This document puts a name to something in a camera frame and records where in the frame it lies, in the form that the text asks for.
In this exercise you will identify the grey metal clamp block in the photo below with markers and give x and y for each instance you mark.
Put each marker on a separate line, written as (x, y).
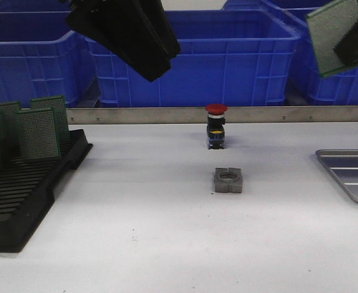
(228, 180)

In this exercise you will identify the red emergency stop button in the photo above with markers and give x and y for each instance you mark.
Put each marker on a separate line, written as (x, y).
(215, 126)

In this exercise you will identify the black slotted board rack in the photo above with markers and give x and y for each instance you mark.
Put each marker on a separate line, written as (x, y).
(27, 191)

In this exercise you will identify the silver metal tray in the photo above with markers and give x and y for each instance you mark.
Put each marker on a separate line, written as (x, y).
(342, 165)

